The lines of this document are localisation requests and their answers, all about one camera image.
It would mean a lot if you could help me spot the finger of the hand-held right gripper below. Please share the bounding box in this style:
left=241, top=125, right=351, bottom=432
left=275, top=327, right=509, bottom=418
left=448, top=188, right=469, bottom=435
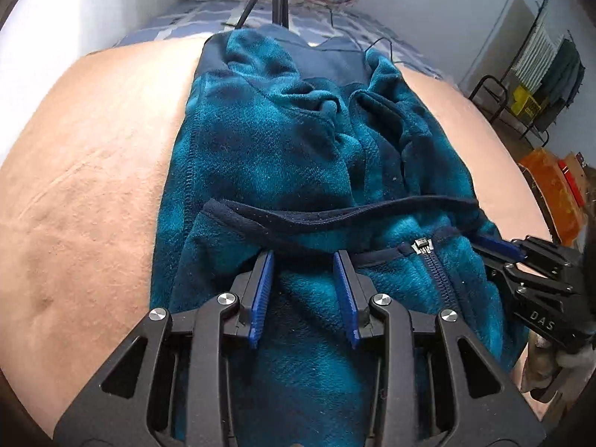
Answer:
left=483, top=262, right=579, bottom=299
left=472, top=234, right=584, bottom=275

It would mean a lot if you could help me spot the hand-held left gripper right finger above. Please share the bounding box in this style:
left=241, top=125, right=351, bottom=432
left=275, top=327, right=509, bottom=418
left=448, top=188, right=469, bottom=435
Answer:
left=332, top=250, right=546, bottom=447

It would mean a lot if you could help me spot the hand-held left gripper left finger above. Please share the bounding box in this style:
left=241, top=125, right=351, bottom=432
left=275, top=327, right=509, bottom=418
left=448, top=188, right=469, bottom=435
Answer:
left=53, top=250, right=276, bottom=447

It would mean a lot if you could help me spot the blue plaid fleece jacket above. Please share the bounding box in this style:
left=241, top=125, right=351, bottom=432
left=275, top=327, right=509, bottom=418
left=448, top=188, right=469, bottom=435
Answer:
left=150, top=28, right=532, bottom=447

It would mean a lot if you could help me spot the metal clothes drying rack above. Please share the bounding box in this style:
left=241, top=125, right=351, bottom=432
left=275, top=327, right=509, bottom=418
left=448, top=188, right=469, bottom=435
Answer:
left=510, top=0, right=587, bottom=145

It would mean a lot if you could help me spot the person's right hand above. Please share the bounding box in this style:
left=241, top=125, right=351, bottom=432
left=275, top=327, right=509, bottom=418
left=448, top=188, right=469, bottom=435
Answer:
left=520, top=335, right=584, bottom=402

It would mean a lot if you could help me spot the orange box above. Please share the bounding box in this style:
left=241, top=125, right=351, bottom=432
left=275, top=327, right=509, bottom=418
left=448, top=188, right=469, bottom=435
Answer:
left=519, top=146, right=587, bottom=247

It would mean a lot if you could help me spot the yellow plastic crate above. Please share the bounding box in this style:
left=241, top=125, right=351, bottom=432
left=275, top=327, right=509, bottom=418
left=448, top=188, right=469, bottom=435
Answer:
left=510, top=85, right=550, bottom=119

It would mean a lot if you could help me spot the dark green hanging garment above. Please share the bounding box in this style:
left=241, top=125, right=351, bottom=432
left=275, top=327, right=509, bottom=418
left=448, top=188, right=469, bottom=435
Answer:
left=542, top=39, right=586, bottom=109

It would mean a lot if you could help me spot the white striped hanging cloth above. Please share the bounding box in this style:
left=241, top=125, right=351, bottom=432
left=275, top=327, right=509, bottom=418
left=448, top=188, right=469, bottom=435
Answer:
left=512, top=23, right=566, bottom=94

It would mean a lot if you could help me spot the tan blanket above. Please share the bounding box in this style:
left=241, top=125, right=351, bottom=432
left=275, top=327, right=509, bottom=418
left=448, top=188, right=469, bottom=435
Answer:
left=0, top=37, right=559, bottom=434

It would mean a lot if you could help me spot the blue patterned bedsheet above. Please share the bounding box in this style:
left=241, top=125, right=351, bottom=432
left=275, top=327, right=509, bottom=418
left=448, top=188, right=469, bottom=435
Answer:
left=112, top=0, right=462, bottom=89

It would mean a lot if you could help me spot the thin black cable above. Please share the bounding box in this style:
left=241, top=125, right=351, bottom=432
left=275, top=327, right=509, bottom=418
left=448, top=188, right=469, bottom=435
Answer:
left=326, top=4, right=407, bottom=65

